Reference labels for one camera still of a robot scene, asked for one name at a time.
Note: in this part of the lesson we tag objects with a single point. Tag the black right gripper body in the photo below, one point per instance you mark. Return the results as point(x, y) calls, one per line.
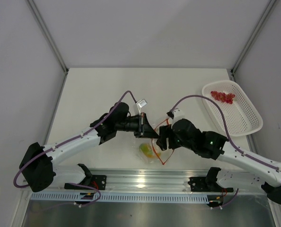
point(175, 142)

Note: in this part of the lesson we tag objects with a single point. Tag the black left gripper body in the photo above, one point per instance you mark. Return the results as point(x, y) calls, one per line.
point(136, 125)

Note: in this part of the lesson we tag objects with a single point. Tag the yellow green mango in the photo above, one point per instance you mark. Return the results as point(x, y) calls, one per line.
point(146, 150)

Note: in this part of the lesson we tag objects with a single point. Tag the red grape bunch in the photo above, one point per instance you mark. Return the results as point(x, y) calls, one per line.
point(223, 97)

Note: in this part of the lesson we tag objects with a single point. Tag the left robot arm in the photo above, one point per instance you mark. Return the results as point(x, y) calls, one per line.
point(40, 165)

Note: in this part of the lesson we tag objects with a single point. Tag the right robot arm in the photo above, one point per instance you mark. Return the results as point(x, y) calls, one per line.
point(259, 173)

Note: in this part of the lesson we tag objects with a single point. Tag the white perforated plastic basket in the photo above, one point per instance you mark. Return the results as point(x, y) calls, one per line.
point(241, 116)

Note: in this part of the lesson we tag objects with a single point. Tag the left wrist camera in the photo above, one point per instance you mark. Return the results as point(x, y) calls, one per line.
point(139, 105)

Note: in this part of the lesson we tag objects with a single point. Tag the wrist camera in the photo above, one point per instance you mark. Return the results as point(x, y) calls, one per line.
point(139, 105)
point(175, 115)

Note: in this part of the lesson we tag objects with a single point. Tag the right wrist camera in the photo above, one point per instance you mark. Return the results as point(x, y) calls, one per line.
point(175, 115)

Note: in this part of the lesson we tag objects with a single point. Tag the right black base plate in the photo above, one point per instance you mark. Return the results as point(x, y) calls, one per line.
point(205, 184)

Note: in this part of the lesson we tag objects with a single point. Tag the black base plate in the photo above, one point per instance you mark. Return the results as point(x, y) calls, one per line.
point(205, 184)
point(98, 182)

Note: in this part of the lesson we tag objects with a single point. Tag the aluminium mounting rail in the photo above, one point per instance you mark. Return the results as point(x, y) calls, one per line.
point(177, 180)

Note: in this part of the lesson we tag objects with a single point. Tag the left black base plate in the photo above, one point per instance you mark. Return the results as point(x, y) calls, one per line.
point(98, 182)

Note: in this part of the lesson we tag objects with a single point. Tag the white slotted cable duct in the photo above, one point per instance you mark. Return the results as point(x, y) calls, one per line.
point(121, 197)

